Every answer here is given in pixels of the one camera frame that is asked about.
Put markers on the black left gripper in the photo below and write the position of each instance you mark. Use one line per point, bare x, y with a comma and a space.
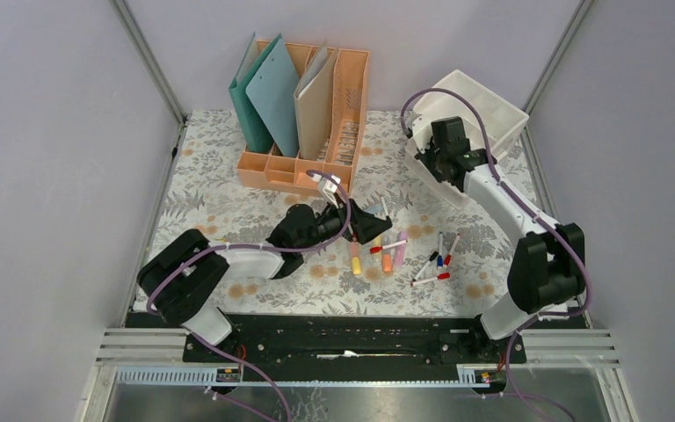
365, 225

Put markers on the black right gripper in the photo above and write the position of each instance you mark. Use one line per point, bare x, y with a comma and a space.
424, 157

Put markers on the white plastic drawer unit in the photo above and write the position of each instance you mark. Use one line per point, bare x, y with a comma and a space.
502, 121

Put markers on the tan kraft folder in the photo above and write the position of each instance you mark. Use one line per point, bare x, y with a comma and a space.
313, 101

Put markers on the green folder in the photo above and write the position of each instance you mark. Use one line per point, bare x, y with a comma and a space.
256, 135

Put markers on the light blue folder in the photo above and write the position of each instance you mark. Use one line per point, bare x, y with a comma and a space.
271, 92

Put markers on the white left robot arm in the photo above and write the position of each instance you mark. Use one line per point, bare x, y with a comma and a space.
180, 280

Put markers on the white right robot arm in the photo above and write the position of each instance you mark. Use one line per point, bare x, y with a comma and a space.
548, 260

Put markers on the red cap marker on highlighters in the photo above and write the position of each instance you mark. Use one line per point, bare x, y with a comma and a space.
388, 247

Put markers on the black cap whiteboard marker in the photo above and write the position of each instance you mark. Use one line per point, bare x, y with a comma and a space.
384, 207

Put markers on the floral table cloth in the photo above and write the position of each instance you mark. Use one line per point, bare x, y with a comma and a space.
455, 263

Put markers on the black cap marker right group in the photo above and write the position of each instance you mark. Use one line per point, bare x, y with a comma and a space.
421, 271

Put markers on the blue cap marker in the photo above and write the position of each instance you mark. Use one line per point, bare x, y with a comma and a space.
440, 250

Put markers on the red cap marker upper right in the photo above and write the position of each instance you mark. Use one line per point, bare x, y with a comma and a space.
451, 251

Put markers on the red cap marker lowest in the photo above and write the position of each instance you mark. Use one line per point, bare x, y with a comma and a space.
439, 277

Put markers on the orange plastic file organizer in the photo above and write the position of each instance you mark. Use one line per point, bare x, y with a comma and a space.
340, 155

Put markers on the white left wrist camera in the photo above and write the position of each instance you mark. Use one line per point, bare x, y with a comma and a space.
327, 186

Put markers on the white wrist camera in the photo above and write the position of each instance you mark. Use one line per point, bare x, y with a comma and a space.
418, 127
327, 186

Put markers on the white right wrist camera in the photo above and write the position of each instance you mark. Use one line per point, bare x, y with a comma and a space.
418, 127

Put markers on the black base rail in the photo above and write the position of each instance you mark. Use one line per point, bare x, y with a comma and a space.
342, 350

